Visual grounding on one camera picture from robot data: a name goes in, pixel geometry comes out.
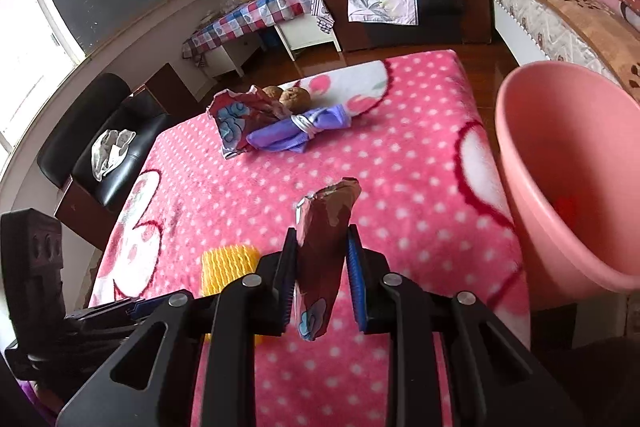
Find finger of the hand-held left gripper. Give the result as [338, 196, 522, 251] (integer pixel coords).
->
[62, 294, 193, 338]

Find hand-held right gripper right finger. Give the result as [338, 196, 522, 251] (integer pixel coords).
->
[344, 224, 576, 427]

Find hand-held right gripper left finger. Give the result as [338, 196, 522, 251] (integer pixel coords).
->
[56, 227, 300, 427]

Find brown printed wrapper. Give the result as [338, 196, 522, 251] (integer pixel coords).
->
[292, 177, 362, 342]

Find yellow foam fruit net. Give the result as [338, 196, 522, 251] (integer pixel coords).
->
[200, 244, 271, 348]

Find pink plastic basin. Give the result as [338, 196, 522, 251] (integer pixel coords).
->
[495, 61, 640, 313]

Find purple tied cloth bundle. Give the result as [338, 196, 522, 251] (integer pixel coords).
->
[246, 103, 357, 154]

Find white crumpled cloth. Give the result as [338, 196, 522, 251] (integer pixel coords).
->
[91, 128, 137, 182]

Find crumpled blue printed wrapper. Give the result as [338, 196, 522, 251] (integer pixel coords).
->
[206, 86, 291, 160]

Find black leather sofa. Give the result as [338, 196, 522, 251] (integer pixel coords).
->
[37, 73, 176, 253]

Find brown walnuts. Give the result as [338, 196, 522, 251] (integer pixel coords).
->
[279, 87, 312, 112]

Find brown wooden side table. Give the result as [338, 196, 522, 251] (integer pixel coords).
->
[132, 63, 201, 118]

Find window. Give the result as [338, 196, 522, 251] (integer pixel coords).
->
[0, 0, 88, 172]

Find white desk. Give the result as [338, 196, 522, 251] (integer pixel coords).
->
[210, 14, 338, 78]

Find patterned hanging cloth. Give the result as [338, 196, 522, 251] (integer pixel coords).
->
[310, 0, 337, 35]

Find checkered tablecloth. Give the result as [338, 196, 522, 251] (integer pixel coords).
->
[181, 0, 316, 58]

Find bed with patterned bedding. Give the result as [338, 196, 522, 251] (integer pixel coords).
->
[487, 0, 640, 88]

